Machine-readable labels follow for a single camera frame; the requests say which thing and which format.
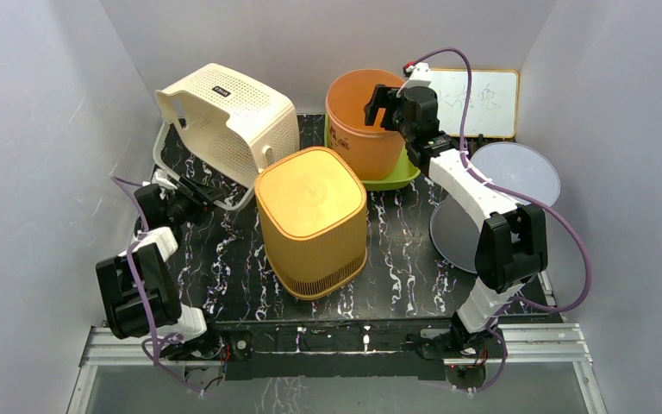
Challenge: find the green plastic tray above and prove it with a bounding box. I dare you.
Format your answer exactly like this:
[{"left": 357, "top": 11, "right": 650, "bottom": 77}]
[{"left": 324, "top": 116, "right": 420, "bottom": 191}]

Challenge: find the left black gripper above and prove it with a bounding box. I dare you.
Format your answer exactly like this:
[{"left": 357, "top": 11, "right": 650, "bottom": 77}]
[{"left": 167, "top": 177, "right": 226, "bottom": 225}]

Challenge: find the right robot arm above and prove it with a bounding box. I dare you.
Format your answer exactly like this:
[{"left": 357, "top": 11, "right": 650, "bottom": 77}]
[{"left": 364, "top": 84, "right": 548, "bottom": 357}]

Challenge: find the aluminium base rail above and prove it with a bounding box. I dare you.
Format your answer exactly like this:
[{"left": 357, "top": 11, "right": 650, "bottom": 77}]
[{"left": 67, "top": 323, "right": 606, "bottom": 413}]

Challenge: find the orange plastic bucket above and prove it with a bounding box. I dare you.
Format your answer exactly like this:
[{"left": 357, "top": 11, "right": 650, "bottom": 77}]
[{"left": 325, "top": 69, "right": 403, "bottom": 180}]

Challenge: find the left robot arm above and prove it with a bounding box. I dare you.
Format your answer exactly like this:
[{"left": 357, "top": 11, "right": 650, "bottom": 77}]
[{"left": 96, "top": 176, "right": 225, "bottom": 361}]

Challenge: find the grey plastic bucket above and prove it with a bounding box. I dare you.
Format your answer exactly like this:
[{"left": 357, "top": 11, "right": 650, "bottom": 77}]
[{"left": 430, "top": 142, "right": 560, "bottom": 273}]

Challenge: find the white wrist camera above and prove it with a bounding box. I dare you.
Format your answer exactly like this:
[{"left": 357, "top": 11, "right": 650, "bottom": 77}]
[
  {"left": 151, "top": 169, "right": 178, "bottom": 191},
  {"left": 397, "top": 62, "right": 433, "bottom": 97}
]

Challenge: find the small whiteboard yellow frame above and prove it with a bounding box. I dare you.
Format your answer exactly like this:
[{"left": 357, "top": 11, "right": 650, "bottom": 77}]
[{"left": 430, "top": 69, "right": 519, "bottom": 139}]

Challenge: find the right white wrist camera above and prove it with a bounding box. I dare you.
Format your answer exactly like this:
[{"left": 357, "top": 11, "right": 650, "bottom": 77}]
[{"left": 397, "top": 62, "right": 433, "bottom": 97}]

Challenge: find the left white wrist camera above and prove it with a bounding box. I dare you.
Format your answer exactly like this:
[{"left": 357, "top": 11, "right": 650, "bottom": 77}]
[{"left": 151, "top": 169, "right": 178, "bottom": 191}]

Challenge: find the yellow slatted waste basket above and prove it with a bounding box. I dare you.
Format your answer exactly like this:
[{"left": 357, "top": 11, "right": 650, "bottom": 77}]
[{"left": 255, "top": 147, "right": 367, "bottom": 301}]

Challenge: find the cream perforated storage basket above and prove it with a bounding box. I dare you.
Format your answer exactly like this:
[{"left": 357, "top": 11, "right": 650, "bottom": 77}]
[{"left": 153, "top": 63, "right": 300, "bottom": 210}]

